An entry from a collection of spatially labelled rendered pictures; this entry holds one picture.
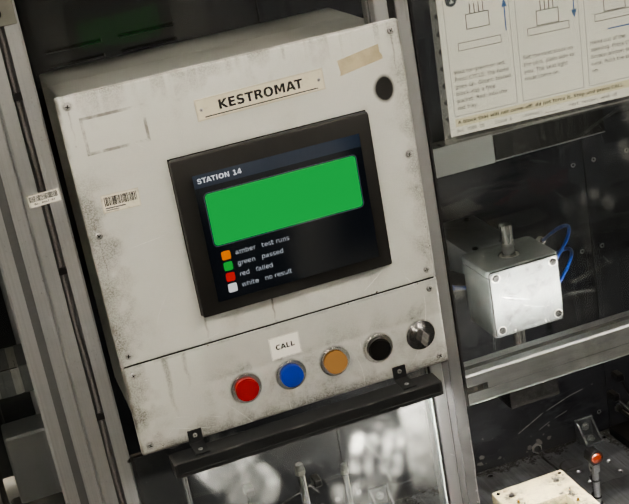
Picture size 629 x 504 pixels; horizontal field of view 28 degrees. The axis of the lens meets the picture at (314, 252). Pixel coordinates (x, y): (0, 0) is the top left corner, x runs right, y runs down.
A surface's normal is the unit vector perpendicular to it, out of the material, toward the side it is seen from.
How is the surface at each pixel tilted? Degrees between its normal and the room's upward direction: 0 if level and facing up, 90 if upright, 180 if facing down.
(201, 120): 90
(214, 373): 90
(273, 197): 90
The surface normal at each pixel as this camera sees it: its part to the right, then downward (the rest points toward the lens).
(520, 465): -0.17, -0.92
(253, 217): 0.32, 0.28
